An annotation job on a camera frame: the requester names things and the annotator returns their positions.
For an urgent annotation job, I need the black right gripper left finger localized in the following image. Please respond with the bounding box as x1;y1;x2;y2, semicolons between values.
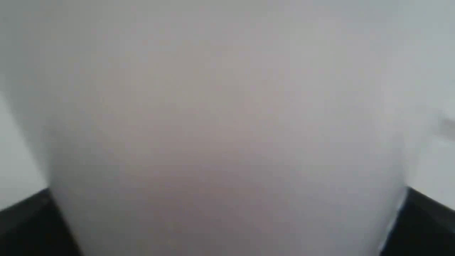
0;188;82;256

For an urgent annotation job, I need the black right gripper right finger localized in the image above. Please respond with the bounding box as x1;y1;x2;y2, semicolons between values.
380;188;455;256

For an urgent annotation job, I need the translucent squeeze bottle amber liquid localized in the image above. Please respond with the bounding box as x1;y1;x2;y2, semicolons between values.
1;0;454;256

